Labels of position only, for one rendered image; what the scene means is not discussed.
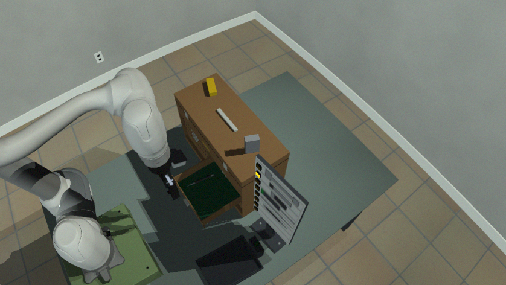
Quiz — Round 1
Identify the yellow rectangular block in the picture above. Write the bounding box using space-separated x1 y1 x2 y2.
206 78 217 97

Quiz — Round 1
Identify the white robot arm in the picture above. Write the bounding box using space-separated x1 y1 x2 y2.
0 68 187 284

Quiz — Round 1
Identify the brown wooden chest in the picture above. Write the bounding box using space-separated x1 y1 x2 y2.
172 73 290 228

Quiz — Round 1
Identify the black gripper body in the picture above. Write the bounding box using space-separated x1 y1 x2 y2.
148 157 171 179

